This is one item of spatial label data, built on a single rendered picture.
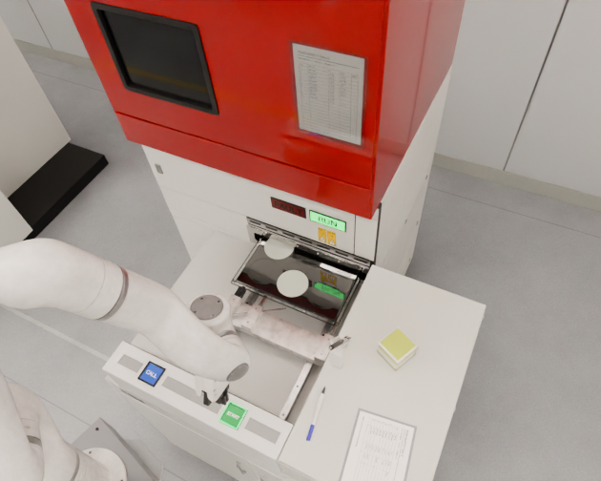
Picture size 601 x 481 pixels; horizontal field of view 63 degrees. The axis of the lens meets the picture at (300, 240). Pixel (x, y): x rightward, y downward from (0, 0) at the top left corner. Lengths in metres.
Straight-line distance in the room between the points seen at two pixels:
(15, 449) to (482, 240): 2.41
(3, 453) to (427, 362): 0.96
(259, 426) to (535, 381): 1.53
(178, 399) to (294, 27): 0.95
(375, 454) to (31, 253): 0.90
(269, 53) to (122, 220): 2.21
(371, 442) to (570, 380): 1.47
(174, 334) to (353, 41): 0.61
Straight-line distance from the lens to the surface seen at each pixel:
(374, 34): 0.94
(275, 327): 1.50
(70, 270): 0.72
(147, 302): 0.81
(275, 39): 1.04
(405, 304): 1.44
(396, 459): 1.28
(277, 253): 1.62
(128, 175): 3.40
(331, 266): 1.58
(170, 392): 1.40
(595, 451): 2.51
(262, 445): 1.30
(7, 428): 0.98
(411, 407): 1.32
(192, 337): 0.84
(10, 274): 0.72
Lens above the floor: 2.21
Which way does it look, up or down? 53 degrees down
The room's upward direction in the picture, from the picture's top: 6 degrees counter-clockwise
